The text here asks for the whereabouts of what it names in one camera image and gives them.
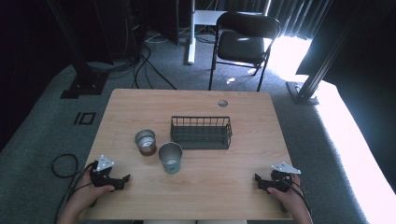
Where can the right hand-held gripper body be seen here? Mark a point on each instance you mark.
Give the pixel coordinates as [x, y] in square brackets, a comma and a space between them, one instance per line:
[281, 183]

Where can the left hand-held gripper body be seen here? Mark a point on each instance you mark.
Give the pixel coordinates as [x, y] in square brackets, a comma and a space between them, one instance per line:
[100, 179]

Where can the short brown metal cup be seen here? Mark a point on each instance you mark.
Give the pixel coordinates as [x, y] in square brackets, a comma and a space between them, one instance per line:
[145, 143]

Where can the tall teal metal cup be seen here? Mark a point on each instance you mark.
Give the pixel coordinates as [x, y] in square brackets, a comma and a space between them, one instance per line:
[170, 157]

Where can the person's right hand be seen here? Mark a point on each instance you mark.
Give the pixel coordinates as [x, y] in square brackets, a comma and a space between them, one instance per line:
[291, 199]

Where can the person's left hand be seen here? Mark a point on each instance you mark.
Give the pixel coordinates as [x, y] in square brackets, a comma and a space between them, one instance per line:
[84, 196]

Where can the round table grommet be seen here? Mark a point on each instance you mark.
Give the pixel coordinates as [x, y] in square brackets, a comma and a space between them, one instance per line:
[223, 103]

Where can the black metal stand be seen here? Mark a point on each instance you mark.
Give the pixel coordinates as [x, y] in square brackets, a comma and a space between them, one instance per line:
[314, 77]
[82, 71]

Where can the black folding chair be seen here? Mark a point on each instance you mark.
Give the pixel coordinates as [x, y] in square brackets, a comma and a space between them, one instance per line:
[241, 46]

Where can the dark curtain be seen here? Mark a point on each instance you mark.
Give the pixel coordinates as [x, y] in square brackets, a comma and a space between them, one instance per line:
[295, 15]

